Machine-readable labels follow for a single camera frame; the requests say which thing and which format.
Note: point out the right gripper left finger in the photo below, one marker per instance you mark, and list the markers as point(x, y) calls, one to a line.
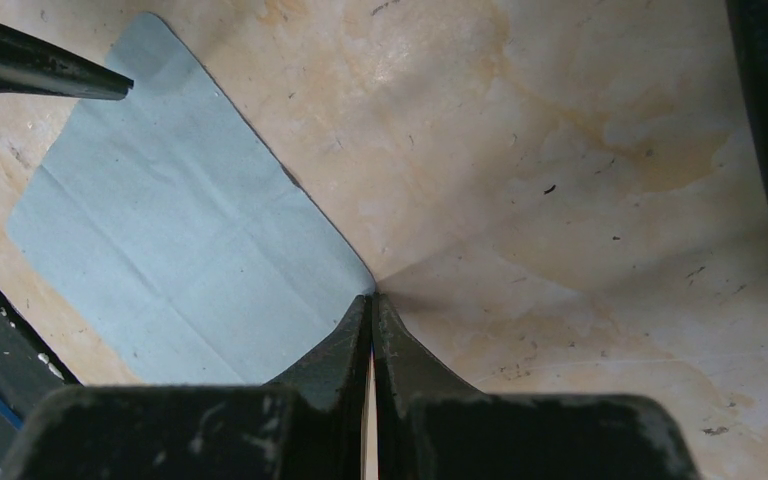
point(306, 423)

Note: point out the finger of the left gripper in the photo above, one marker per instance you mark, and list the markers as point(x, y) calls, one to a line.
point(29, 65)

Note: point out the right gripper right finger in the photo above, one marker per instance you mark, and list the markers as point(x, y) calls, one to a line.
point(432, 424)

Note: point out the blue cleaning cloth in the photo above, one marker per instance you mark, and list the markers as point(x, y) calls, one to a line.
point(176, 234)

